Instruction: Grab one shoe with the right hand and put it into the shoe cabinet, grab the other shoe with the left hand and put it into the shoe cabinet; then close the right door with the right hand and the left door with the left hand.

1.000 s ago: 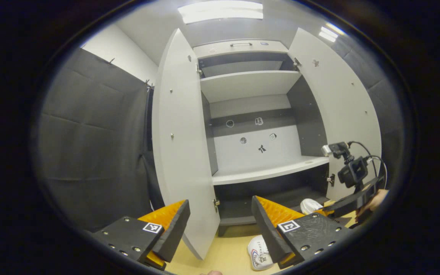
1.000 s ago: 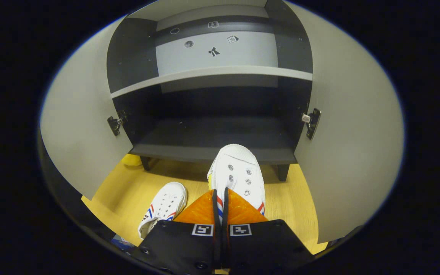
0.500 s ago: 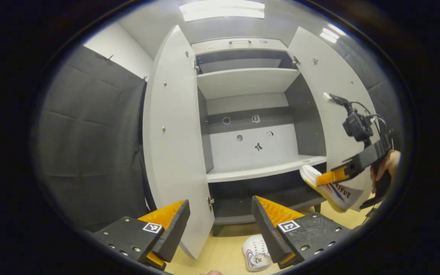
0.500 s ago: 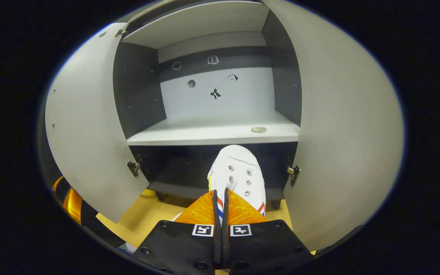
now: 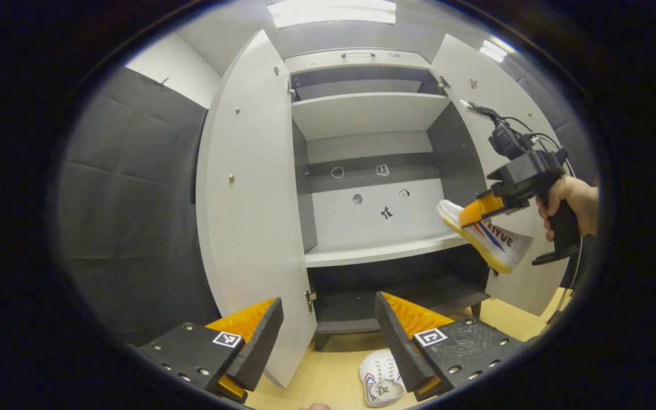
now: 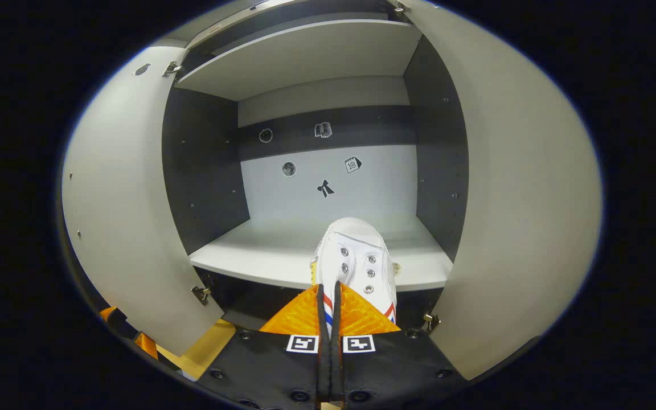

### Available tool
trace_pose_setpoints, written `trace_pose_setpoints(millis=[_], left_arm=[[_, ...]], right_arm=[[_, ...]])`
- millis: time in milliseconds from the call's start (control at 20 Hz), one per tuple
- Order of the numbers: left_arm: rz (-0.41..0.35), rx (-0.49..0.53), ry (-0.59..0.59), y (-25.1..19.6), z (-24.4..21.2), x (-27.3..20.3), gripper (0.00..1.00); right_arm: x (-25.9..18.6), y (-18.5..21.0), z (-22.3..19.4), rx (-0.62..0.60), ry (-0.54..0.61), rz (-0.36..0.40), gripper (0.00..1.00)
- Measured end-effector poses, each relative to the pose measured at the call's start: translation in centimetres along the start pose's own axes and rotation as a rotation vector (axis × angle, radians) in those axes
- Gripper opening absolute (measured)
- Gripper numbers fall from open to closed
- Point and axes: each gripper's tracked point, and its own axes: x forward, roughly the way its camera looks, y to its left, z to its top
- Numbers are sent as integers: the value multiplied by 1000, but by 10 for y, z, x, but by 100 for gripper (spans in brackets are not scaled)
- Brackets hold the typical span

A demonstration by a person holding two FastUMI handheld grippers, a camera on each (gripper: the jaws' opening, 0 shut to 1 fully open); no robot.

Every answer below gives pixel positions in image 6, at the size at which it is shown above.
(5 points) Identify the white canvas shoe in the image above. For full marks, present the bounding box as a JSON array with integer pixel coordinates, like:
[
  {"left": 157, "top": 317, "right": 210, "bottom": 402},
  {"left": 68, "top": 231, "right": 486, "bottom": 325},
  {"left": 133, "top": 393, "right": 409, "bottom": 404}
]
[{"left": 310, "top": 217, "right": 399, "bottom": 338}]

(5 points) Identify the grey shoe cabinet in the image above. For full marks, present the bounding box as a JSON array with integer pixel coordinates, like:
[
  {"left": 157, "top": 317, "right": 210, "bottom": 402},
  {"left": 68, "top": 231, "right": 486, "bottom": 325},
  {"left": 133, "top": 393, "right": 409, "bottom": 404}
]
[{"left": 163, "top": 0, "right": 471, "bottom": 337}]

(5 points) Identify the grey cabinet door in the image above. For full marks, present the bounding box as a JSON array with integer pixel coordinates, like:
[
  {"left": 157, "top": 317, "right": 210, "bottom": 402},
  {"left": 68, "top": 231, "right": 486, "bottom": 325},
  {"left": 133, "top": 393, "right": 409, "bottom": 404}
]
[
  {"left": 61, "top": 46, "right": 226, "bottom": 356},
  {"left": 402, "top": 0, "right": 602, "bottom": 381}
]

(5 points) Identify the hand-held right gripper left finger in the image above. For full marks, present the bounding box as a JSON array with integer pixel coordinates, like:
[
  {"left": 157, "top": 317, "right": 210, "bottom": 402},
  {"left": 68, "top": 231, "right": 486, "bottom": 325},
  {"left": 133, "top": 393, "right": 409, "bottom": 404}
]
[{"left": 200, "top": 282, "right": 332, "bottom": 410}]

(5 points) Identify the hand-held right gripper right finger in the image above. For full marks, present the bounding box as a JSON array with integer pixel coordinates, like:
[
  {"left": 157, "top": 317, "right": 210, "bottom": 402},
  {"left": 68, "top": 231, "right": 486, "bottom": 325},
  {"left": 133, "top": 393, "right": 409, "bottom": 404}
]
[{"left": 331, "top": 281, "right": 469, "bottom": 410}]

